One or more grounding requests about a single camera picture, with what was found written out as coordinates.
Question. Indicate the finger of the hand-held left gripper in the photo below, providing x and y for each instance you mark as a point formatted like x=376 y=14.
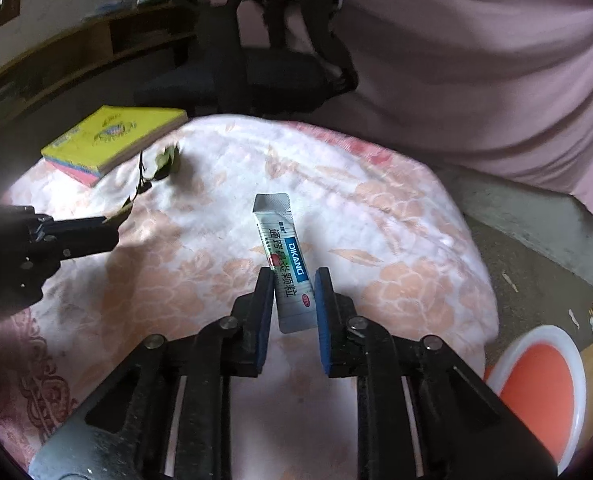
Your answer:
x=81 y=237

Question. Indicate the dried leafy twig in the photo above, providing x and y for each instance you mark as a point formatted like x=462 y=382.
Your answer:
x=166 y=162

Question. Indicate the yellow book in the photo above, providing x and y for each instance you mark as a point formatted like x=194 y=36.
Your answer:
x=111 y=132

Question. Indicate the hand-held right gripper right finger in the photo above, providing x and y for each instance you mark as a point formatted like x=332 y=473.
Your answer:
x=322 y=330

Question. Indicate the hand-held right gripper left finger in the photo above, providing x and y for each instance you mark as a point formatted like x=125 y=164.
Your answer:
x=265 y=320

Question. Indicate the wooden desk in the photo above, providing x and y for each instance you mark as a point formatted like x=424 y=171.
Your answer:
x=94 y=42

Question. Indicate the pink wall cloth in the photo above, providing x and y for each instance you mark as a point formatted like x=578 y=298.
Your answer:
x=476 y=60

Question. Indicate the white medicine sachet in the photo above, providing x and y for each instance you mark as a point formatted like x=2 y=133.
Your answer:
x=286 y=260

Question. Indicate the orange bin with white rim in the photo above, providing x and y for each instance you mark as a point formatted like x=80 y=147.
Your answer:
x=536 y=395

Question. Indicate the black office chair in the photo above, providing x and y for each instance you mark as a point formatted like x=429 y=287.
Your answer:
x=256 y=80

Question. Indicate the floral tablecloth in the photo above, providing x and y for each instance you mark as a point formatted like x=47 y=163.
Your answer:
x=376 y=210

